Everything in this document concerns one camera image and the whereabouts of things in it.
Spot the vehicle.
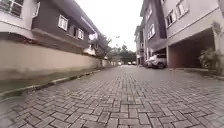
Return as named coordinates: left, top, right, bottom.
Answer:
left=126, top=60, right=138, bottom=66

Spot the dark building with white windows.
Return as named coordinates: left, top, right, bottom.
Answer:
left=30, top=0, right=109, bottom=57

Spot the pink beige building with garage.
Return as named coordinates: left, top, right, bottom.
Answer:
left=160, top=0, right=224, bottom=72

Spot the white car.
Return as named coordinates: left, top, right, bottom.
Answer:
left=144, top=53, right=168, bottom=70

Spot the white building with balcony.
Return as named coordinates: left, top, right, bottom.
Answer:
left=0, top=0, right=40, bottom=40

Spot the long beige boundary wall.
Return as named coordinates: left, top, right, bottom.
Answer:
left=0, top=39, right=116, bottom=81

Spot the green bush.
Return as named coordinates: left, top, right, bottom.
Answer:
left=197, top=48, right=222, bottom=71

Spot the grey brick paved road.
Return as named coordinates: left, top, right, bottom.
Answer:
left=0, top=64, right=224, bottom=128

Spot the group of trees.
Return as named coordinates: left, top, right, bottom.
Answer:
left=99, top=34, right=138, bottom=66

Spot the concrete kerb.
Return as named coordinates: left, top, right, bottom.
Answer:
left=0, top=66, right=114, bottom=98

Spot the kerbed concrete pavement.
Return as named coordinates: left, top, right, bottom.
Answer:
left=167, top=67, right=224, bottom=81

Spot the purple grey building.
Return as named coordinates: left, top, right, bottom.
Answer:
left=140, top=0, right=169, bottom=63

